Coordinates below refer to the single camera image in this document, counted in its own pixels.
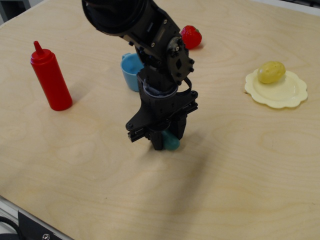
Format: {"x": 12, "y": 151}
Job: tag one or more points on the red toy strawberry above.
{"x": 191, "y": 37}

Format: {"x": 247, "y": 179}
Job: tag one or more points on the red ketchup bottle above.
{"x": 50, "y": 77}

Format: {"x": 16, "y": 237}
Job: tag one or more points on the cream scalloped plate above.
{"x": 288, "y": 92}

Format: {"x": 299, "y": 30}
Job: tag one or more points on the yellow toy potato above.
{"x": 271, "y": 72}

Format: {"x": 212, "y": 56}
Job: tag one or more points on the blue plastic cup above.
{"x": 131, "y": 66}

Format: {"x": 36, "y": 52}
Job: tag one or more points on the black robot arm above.
{"x": 165, "y": 90}

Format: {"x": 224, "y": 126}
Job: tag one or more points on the black corner bracket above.
{"x": 35, "y": 229}

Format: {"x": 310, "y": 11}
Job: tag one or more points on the green toy cucumber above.
{"x": 170, "y": 141}

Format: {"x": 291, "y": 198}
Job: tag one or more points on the aluminium table frame rail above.
{"x": 9, "y": 225}

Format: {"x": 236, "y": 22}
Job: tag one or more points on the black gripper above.
{"x": 157, "y": 114}

